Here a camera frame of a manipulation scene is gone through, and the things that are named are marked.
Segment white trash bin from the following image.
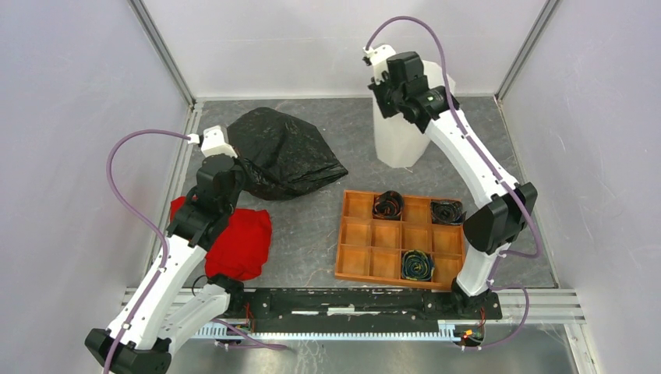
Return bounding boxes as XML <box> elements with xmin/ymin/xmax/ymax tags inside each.
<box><xmin>371</xmin><ymin>51</ymin><xmax>459</xmax><ymax>168</ymax></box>

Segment black trash bag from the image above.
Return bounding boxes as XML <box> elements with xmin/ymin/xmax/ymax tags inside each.
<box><xmin>227</xmin><ymin>107</ymin><xmax>348</xmax><ymax>201</ymax></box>

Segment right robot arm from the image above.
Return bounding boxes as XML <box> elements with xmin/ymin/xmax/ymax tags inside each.
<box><xmin>363</xmin><ymin>44</ymin><xmax>538</xmax><ymax>318</ymax></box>

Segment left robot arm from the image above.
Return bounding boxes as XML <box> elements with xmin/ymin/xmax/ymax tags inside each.
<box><xmin>85</xmin><ymin>154</ymin><xmax>249</xmax><ymax>373</ymax></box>

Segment rolled sock orange stripes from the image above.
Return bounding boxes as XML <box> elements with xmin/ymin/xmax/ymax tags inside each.
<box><xmin>372</xmin><ymin>190</ymin><xmax>405</xmax><ymax>221</ymax></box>

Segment rolled sock dark green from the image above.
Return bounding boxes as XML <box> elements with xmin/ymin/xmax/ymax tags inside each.
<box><xmin>430</xmin><ymin>199</ymin><xmax>466</xmax><ymax>226</ymax></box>

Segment wooden compartment tray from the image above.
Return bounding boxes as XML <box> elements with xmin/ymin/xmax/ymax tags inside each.
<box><xmin>334</xmin><ymin>190</ymin><xmax>466</xmax><ymax>291</ymax></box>

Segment rolled sock yellow blue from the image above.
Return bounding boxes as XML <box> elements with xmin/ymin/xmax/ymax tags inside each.
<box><xmin>401</xmin><ymin>250</ymin><xmax>435</xmax><ymax>282</ymax></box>

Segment red cloth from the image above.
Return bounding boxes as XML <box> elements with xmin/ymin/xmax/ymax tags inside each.
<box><xmin>167</xmin><ymin>196</ymin><xmax>273</xmax><ymax>281</ymax></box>

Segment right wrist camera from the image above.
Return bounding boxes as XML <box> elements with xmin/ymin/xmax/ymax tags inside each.
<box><xmin>362</xmin><ymin>44</ymin><xmax>396</xmax><ymax>84</ymax></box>

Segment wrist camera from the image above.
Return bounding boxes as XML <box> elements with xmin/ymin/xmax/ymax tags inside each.
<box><xmin>362</xmin><ymin>44</ymin><xmax>396</xmax><ymax>84</ymax></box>
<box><xmin>200</xmin><ymin>125</ymin><xmax>238</xmax><ymax>158</ymax></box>

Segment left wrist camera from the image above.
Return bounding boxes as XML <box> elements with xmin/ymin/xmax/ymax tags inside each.
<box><xmin>200</xmin><ymin>125</ymin><xmax>238</xmax><ymax>158</ymax></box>

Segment white slotted cable duct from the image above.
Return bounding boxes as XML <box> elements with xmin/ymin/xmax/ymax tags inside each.
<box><xmin>192</xmin><ymin>323</ymin><xmax>460</xmax><ymax>343</ymax></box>

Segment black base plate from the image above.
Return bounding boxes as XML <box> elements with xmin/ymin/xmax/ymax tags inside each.
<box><xmin>220</xmin><ymin>288</ymin><xmax>503</xmax><ymax>333</ymax></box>

